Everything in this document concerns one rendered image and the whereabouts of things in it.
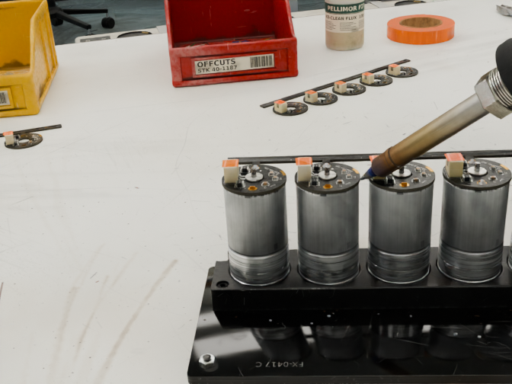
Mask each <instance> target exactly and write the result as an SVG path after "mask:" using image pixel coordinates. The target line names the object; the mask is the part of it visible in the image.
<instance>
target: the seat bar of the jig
mask: <svg viewBox="0 0 512 384"><path fill-rule="evenodd" d="M509 250H510V246H509V245H508V246H504V247H503V254H502V262H501V274H500V275H499V276H498V277H497V278H496V279H494V280H492V281H488V282H485V283H463V282H459V281H456V280H452V279H450V278H449V277H446V276H444V275H443V274H442V273H441V272H440V271H439V270H438V268H437V259H438V247H430V267H429V268H430V269H429V274H428V275H427V277H426V278H424V279H423V280H421V281H419V282H417V283H410V284H392V283H385V282H382V281H380V280H377V279H376V278H374V277H373V276H371V275H370V273H369V272H368V270H367V265H368V263H367V261H368V248H359V273H358V275H357V276H356V277H355V278H354V279H353V280H351V281H349V282H347V283H342V284H339V285H332V286H325V285H318V284H315V283H310V282H309V281H307V280H304V279H303V278H302V277H301V276H300V275H299V264H298V249H290V250H289V252H290V273H289V275H288V276H287V277H286V278H285V279H284V280H281V281H280V282H278V283H275V284H272V285H268V286H247V285H244V284H241V283H238V282H236V281H235V280H233V279H232V277H231V275H230V266H229V251H228V260H227V261H216V264H215V268H214V272H213V280H212V284H211V288H210V292H211V300H212V307H213V311H239V310H302V309H426V308H488V307H512V270H511V269H510V268H509V266H508V258H509Z"/></svg>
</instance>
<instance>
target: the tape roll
mask: <svg viewBox="0 0 512 384"><path fill-rule="evenodd" d="M454 33H455V21H454V20H453V19H451V18H447V17H444V16H439V15H432V14H412V15H405V16H401V17H397V18H393V19H391V20H389V21H388V22H387V34H386V36H387V37H388V38H389V39H390V40H392V41H394V42H397V43H405V44H414V45H426V44H435V43H442V42H446V41H448V40H451V39H453V38H454Z"/></svg>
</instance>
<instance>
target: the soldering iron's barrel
mask: <svg viewBox="0 0 512 384"><path fill-rule="evenodd" d="M474 90H475V93H474V94H473V95H471V96H470V97H468V98H466V99H465V100H464V101H462V102H460V103H459V104H457V105H456V106H455V107H453V108H451V109H449V110H448V111H447V112H445V113H444V114H442V115H440V116H439V117H437V118H436V119H434V120H432V121H431V122H429V123H428V124H427V125H425V126H423V127H421V128H420V129H419V130H417V131H416V132H414V133H412V134H411V135H410V136H408V137H406V138H405V139H403V140H402V141H400V142H398V143H397V144H395V145H394V146H391V147H389V148H388V149H387V150H385V151H384V152H383V153H382V154H380V155H378V156H377V157H375V158H374V159H373V160H372V164H371V168H372V170H373V172H374V174H375V175H377V176H379V177H382V178H384V177H386V176H388V175H389V174H391V173H392V172H394V171H396V170H399V169H401V168H403V167H404V166H405V165H406V164H408V163H409V162H411V161H413V160H414V159H416V158H417V157H419V156H420V155H423V154H424V153H425V152H427V151H429V150H431V149H432V148H433V147H435V146H437V145H439V144H441V143H442V142H444V141H445V140H447V139H449V138H450V137H451V136H454V135H455V134H457V133H458V132H460V131H462V130H464V129H465V128H466V127H468V126H470V125H472V124H473V123H475V122H476V121H478V120H480V119H481V118H483V117H485V116H486V115H488V114H492V115H494V116H495V117H497V118H499V119H503V118H504V117H506V116H508V115H509V114H512V94H511V93H510V92H509V91H508V89H507V87H506V86H505V84H504V83H503V81H502V79H501V77H500V74H499V72H498V68H497V67H495V68H494V69H492V70H490V71H489V72H487V73H485V74H484V75H483V76H482V77H481V78H480V79H479V80H478V82H477V83H476V84H475V86H474Z"/></svg>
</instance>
